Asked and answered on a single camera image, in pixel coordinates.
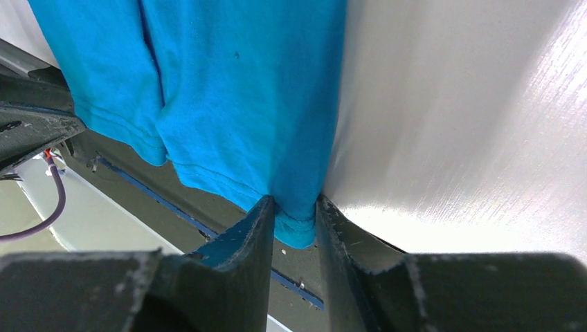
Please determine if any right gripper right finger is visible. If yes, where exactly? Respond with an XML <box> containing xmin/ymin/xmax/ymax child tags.
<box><xmin>316</xmin><ymin>196</ymin><xmax>586</xmax><ymax>331</ymax></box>

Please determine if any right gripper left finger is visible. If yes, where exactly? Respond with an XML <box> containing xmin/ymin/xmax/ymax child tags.
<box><xmin>1</xmin><ymin>196</ymin><xmax>274</xmax><ymax>331</ymax></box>

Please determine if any blue t shirt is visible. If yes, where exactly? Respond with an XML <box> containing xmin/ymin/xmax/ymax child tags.
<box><xmin>29</xmin><ymin>1</ymin><xmax>347</xmax><ymax>249</ymax></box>

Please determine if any aluminium frame rail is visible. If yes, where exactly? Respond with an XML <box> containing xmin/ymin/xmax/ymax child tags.
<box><xmin>19</xmin><ymin>158</ymin><xmax>285</xmax><ymax>331</ymax></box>

